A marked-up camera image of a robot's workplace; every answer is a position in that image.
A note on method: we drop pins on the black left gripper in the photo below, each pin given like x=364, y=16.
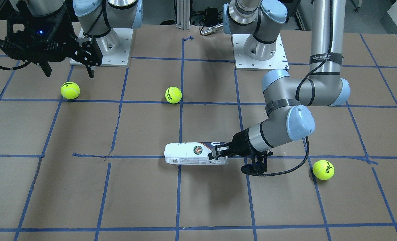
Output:
x=241, y=143

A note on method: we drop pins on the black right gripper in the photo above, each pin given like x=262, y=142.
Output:
x=65, y=27

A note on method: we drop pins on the white tennis ball can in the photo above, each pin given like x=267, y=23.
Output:
x=192, y=153

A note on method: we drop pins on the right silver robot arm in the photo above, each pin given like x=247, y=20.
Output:
x=93, y=15

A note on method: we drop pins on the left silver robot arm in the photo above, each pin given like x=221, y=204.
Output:
x=287, y=99

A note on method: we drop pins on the yellow Head tennis ball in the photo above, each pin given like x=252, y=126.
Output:
x=173, y=95

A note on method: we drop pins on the Wilson 3 tennis ball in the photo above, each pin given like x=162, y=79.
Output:
x=323, y=170

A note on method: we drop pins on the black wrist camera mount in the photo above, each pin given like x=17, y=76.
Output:
x=259, y=167

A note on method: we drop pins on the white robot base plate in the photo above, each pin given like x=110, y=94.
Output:
x=252, y=55
x=116, y=46

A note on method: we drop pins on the aluminium frame post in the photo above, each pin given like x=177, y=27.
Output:
x=183, y=12

